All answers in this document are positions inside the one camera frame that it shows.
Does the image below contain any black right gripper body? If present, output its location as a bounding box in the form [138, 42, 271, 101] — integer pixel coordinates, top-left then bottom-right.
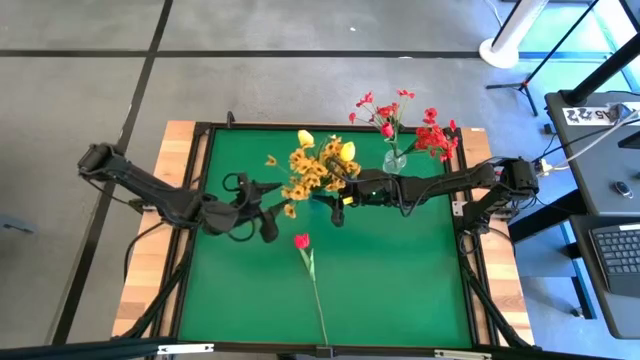
[349, 172, 401, 207]

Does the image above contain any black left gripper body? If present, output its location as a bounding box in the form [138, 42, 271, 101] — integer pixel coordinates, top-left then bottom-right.
[238, 182, 264, 224]

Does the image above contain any yellow orange flower bunch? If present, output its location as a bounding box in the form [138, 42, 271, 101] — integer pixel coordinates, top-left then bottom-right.
[319, 134, 362, 194]
[263, 144, 329, 220]

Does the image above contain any red artificial tulip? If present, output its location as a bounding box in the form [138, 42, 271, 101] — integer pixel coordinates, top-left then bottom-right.
[293, 232, 330, 347]
[380, 121, 401, 159]

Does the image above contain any red small-blossom flower bunch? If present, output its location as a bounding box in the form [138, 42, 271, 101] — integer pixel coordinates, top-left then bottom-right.
[348, 88, 417, 156]
[399, 106, 460, 164]

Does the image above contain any clear glass vase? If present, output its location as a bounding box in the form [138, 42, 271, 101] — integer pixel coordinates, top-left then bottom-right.
[382, 148, 407, 176]

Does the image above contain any green table mat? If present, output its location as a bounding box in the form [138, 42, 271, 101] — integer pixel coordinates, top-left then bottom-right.
[177, 127, 474, 350]

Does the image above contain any black tripod stand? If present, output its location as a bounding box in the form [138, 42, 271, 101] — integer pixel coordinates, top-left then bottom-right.
[485, 0, 601, 118]

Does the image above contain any white tower fan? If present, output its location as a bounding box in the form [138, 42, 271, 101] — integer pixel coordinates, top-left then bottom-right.
[478, 0, 551, 70]

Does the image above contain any grey desk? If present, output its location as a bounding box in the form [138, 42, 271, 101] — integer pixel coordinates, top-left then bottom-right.
[543, 91, 640, 341]

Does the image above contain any white paper label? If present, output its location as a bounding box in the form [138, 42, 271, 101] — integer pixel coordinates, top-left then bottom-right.
[561, 104, 615, 127]

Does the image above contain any grey floor object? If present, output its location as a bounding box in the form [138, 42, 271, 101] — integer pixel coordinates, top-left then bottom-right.
[0, 211, 37, 236]

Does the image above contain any black keyboard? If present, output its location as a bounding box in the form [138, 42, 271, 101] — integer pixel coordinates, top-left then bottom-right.
[588, 222, 640, 299]

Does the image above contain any black desk pole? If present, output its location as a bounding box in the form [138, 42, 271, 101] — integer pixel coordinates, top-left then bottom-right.
[558, 29, 640, 107]

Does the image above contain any black aluminium table frame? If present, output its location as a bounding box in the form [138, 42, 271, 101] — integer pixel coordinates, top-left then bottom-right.
[112, 110, 539, 360]

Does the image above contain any black power cable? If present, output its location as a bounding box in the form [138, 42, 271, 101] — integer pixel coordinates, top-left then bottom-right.
[122, 219, 169, 284]

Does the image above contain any silver frame bracket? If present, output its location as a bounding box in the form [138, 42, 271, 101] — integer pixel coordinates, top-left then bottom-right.
[156, 342, 215, 357]
[433, 349, 494, 360]

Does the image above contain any white cable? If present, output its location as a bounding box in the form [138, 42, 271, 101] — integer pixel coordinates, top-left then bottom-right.
[537, 108, 640, 170]

